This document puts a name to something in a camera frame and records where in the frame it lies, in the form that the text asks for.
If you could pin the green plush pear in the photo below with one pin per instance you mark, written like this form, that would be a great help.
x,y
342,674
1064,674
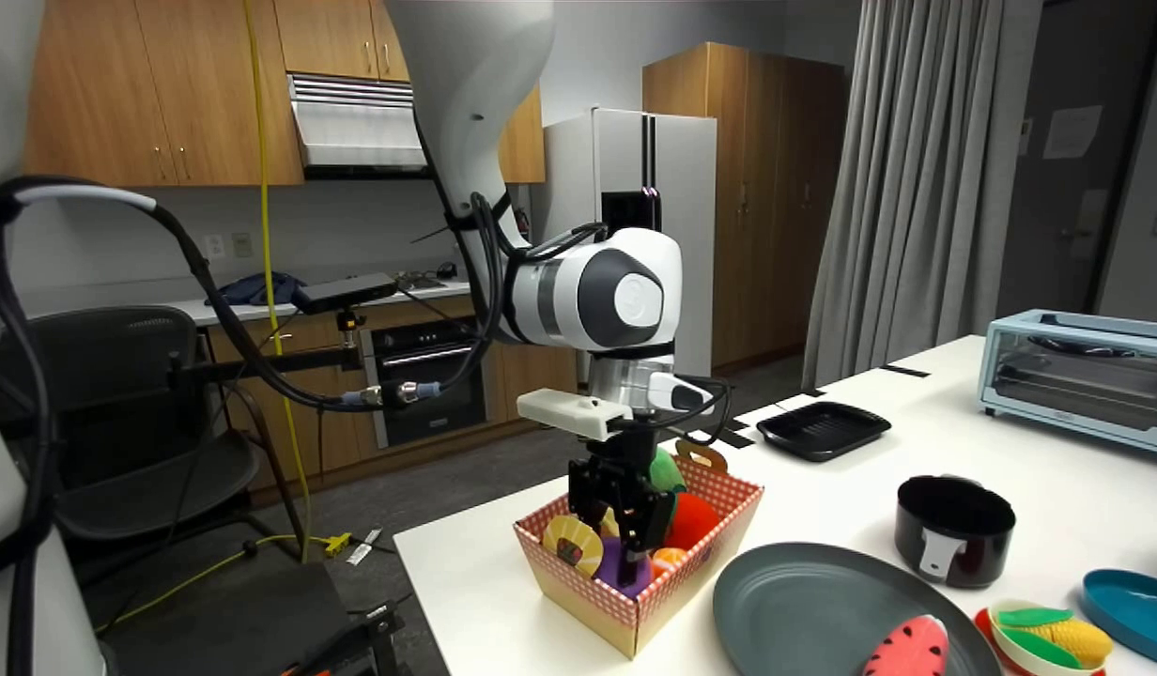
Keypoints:
x,y
666,475

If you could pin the black built-in oven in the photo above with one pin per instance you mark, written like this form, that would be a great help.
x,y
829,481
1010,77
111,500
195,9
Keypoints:
x,y
431,354

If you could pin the silver range hood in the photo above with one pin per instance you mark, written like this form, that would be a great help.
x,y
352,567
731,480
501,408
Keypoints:
x,y
354,125

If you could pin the light blue toaster oven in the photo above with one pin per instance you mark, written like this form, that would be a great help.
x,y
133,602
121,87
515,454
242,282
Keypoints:
x,y
1079,373

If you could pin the grey curtain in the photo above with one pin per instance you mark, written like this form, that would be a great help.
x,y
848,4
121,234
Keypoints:
x,y
899,264

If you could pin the orange checkered paper basket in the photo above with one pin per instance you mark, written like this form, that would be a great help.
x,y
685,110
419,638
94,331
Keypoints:
x,y
634,594

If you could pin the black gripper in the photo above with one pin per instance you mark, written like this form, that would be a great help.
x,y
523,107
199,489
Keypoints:
x,y
613,480

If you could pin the dark grey round plate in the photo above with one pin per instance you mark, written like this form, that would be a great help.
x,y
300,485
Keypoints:
x,y
816,609

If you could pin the black office chair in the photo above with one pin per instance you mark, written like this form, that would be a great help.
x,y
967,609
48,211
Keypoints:
x,y
144,445

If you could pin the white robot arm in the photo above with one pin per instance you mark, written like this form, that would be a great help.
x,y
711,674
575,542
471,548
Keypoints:
x,y
617,295

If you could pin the plush watermelon slice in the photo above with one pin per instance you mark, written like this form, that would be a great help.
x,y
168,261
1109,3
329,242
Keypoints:
x,y
915,647

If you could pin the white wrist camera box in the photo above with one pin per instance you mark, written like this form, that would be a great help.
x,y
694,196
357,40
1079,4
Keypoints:
x,y
578,415

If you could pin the black round cake tin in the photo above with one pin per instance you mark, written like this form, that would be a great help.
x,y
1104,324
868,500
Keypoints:
x,y
952,530

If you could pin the plush corn in bowl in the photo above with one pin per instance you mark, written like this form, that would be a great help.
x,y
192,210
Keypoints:
x,y
1038,642

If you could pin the white refrigerator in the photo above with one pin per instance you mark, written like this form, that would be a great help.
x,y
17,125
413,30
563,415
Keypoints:
x,y
627,168

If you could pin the black square tray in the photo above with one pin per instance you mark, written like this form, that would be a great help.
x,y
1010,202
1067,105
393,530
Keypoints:
x,y
819,431

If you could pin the red plush tomato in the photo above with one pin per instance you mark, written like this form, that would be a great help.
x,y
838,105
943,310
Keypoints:
x,y
694,519

